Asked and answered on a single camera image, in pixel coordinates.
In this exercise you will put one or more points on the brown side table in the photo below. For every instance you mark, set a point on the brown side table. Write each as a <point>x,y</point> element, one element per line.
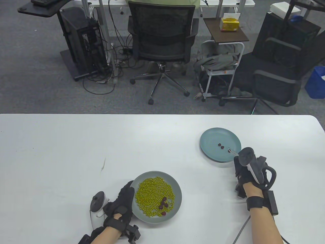
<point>223,35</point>

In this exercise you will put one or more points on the yellow tissue box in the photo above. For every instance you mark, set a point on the yellow tissue box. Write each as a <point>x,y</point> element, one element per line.
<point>229,25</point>

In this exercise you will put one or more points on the grey plate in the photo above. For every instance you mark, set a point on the grey plate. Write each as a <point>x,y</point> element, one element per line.
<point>157,219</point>

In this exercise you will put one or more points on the white box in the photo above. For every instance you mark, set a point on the white box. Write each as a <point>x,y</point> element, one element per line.
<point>279,7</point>

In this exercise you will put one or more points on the black mesh office chair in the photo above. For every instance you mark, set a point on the black mesh office chair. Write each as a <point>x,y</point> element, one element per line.
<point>162,48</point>

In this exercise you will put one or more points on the teal plate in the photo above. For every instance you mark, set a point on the teal plate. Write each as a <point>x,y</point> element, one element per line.
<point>210,142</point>

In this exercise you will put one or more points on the pile of green beans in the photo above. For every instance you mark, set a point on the pile of green beans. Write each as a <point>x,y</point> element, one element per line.
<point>149,193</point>

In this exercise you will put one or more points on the person's right hand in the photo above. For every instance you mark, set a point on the person's right hand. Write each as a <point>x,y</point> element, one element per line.
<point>241,174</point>

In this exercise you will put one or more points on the metal tweezers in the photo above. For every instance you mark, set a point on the metal tweezers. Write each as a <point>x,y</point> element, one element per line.
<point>233,152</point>

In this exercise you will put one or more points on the black computer tower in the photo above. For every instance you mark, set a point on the black computer tower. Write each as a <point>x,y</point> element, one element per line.
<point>76,33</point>

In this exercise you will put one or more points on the person's left hand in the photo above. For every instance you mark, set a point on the person's left hand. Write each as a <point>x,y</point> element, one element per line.
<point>125,197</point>

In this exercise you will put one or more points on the small blue item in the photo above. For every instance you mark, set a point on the small blue item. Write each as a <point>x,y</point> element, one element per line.
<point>297,18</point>

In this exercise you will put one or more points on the black side desk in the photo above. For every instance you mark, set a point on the black side desk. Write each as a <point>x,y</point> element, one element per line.
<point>38,10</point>

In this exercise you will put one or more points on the grey jacket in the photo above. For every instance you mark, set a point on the grey jacket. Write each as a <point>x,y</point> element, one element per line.
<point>221,59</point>

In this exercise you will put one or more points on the black keyboard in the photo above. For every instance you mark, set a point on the black keyboard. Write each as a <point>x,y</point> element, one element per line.
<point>43,2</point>

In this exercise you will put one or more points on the blue bin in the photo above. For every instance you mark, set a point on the blue bin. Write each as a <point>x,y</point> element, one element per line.
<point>316,84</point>

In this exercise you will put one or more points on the person's left forearm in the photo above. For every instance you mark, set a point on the person's left forearm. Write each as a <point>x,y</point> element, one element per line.
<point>108,236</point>

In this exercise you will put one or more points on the grey white handheld controller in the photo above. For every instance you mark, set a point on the grey white handheld controller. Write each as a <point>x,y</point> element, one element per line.
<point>97,202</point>
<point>246,156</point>

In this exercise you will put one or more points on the black lounge chair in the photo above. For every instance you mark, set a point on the black lounge chair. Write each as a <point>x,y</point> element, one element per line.
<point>274,86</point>

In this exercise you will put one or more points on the black wrist camera rig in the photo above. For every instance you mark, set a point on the black wrist camera rig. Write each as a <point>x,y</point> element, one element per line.
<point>133,232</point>
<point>271,203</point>

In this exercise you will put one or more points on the white metal cart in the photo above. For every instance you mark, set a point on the white metal cart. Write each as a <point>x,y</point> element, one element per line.
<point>218,72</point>

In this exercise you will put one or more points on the person's right forearm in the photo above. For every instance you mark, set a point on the person's right forearm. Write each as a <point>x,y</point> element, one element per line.
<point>261,223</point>

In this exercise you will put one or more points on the white office desk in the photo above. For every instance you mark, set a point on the white office desk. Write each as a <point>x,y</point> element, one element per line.
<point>228,3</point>

